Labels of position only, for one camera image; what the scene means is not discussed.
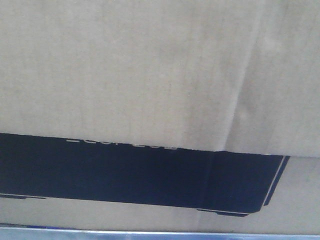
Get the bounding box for brown printed cardboard box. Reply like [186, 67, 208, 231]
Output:
[0, 0, 320, 235]

